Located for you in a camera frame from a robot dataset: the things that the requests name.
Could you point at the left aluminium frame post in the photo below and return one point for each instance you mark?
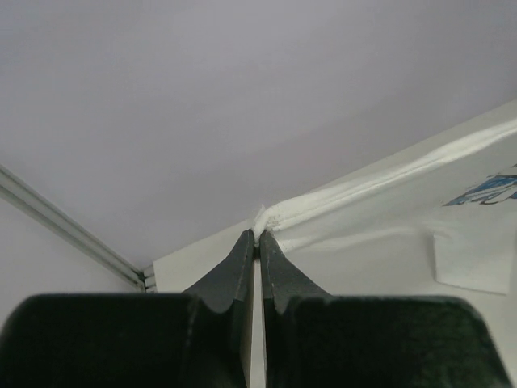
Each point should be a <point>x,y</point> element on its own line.
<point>29,201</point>

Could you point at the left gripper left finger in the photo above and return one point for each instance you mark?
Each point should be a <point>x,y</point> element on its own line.
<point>197,338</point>

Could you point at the white printed t shirt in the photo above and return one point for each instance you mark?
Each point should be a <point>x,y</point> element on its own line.
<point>461,195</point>

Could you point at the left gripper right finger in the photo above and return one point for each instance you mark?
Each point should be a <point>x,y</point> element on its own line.
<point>316,339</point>

